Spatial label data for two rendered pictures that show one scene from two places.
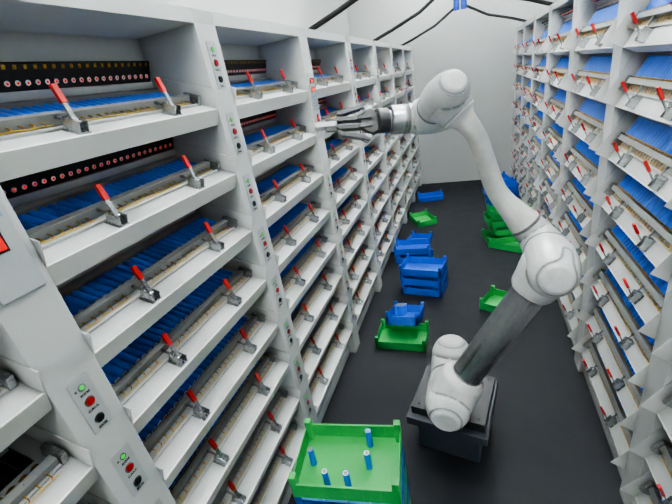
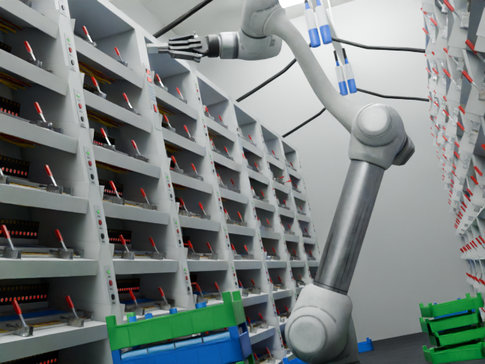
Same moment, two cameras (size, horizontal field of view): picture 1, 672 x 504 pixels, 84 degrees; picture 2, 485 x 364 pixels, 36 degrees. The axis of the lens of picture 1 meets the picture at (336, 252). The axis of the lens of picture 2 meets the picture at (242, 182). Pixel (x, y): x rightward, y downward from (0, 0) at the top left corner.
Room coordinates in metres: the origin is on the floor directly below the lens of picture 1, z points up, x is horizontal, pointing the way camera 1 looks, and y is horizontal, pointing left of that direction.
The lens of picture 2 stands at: (-1.10, 0.14, 0.53)
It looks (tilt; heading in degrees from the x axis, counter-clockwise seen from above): 9 degrees up; 351
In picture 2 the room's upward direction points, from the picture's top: 12 degrees counter-clockwise
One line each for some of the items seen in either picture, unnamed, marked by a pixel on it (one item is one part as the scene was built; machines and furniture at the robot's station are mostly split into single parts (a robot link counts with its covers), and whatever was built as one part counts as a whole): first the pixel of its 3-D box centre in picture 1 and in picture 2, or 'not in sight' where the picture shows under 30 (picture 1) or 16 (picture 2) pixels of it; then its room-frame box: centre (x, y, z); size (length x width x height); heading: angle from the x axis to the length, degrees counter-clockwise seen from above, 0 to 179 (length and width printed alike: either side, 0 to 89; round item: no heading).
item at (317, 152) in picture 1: (317, 217); (153, 232); (1.89, 0.06, 0.87); 0.20 x 0.09 x 1.74; 68
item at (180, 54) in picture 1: (252, 285); (69, 224); (1.24, 0.33, 0.87); 0.20 x 0.09 x 1.74; 68
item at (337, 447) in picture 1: (348, 456); (178, 318); (0.74, 0.07, 0.52); 0.30 x 0.20 x 0.08; 76
